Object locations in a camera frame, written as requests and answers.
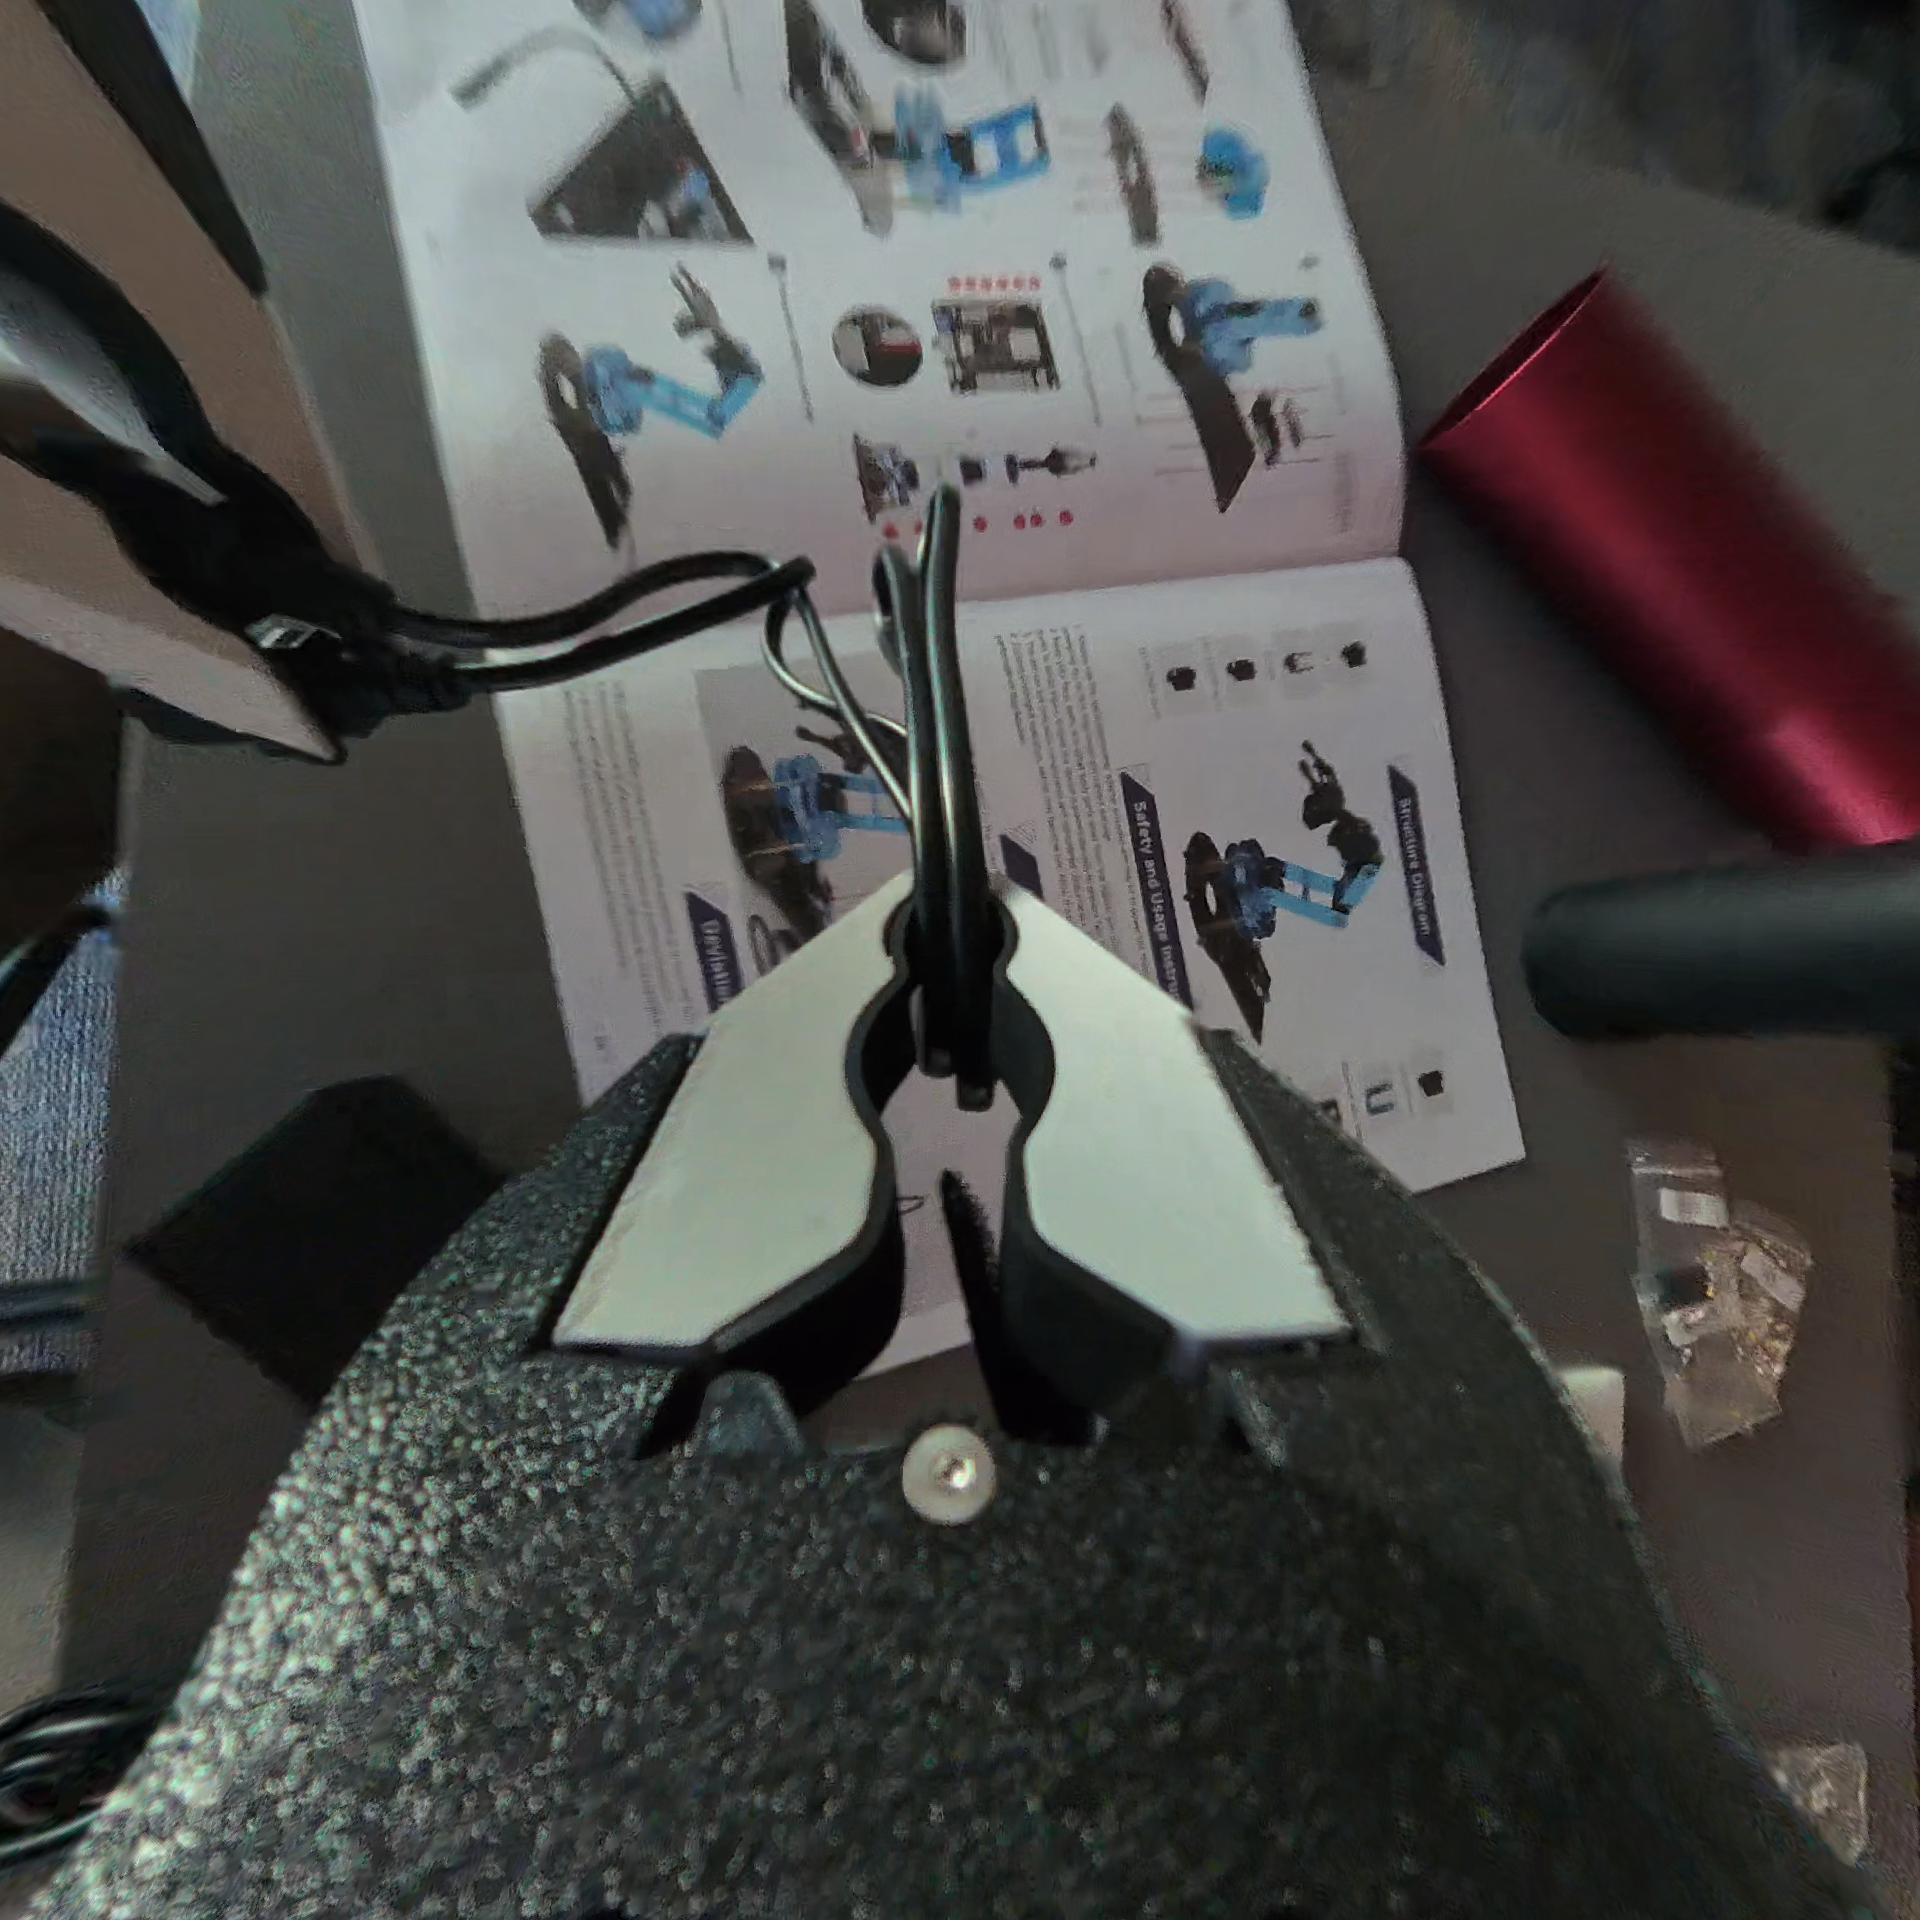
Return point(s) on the small clear parts bag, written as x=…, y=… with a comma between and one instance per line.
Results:
x=1724, y=1320
x=1673, y=1192

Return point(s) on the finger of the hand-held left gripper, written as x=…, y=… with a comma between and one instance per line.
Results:
x=91, y=165
x=135, y=615

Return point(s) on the red cylinder bottle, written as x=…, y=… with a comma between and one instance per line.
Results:
x=1680, y=555

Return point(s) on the dark grey cylinder bottle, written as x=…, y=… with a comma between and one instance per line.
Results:
x=1724, y=939

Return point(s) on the grey desk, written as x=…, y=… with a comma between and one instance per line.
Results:
x=1650, y=1575

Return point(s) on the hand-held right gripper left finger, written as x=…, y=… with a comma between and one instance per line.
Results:
x=734, y=1185

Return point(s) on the printed instruction booklet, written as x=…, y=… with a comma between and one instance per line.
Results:
x=1200, y=494

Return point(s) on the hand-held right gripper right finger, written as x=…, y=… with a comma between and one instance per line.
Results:
x=1171, y=1185

